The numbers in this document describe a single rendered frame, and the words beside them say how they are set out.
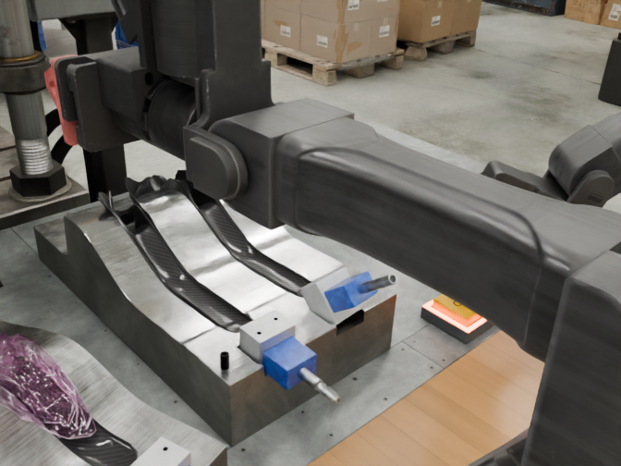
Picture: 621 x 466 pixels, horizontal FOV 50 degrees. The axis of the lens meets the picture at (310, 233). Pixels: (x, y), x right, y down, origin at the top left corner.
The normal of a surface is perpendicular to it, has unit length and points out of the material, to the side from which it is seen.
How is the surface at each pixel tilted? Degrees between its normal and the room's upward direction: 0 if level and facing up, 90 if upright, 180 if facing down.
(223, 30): 88
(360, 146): 1
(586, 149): 40
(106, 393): 27
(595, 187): 90
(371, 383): 0
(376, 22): 81
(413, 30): 90
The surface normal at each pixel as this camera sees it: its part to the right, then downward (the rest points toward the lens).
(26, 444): 0.44, -0.64
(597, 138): -0.62, -0.68
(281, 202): -0.73, 0.36
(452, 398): 0.04, -0.87
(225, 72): 0.69, 0.35
